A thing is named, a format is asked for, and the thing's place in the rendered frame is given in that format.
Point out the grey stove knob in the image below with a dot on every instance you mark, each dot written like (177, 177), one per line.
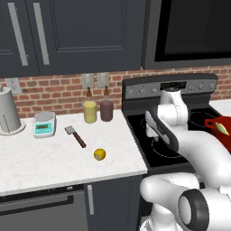
(212, 86)
(201, 87)
(143, 90)
(154, 90)
(130, 92)
(191, 87)

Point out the red pot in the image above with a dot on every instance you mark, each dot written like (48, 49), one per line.
(213, 126)

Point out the white wall socket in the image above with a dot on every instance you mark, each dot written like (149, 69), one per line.
(13, 85)

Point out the grey paper towel holder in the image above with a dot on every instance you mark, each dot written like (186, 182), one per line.
(9, 111)

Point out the black microwave oven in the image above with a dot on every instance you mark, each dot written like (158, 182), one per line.
(192, 30)

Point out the yellow lemon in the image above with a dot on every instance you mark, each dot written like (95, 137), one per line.
(99, 154)

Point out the white wall switch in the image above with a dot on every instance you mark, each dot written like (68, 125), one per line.
(87, 80)
(103, 79)

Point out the dark red bottle brown neck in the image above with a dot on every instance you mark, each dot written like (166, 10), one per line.
(106, 110)

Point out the dark grey dishwasher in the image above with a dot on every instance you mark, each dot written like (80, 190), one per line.
(39, 213)

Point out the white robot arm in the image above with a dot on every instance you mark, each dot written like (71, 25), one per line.
(207, 156)

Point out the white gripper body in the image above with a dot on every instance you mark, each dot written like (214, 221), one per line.
(151, 128)

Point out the white and teal kitchen scale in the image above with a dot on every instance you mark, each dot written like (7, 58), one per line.
(44, 125)

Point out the yellow bottle with brown neck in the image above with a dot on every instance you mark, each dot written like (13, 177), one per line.
(90, 112)

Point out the yellow-green corn cob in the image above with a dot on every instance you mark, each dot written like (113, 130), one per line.
(222, 128)

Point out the dark wall cupboard door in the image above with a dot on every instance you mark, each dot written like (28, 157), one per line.
(90, 33)
(9, 36)

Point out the dark base cupboard door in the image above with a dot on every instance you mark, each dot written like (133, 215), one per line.
(117, 204)

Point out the black and grey stove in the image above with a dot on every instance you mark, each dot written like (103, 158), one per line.
(141, 132)

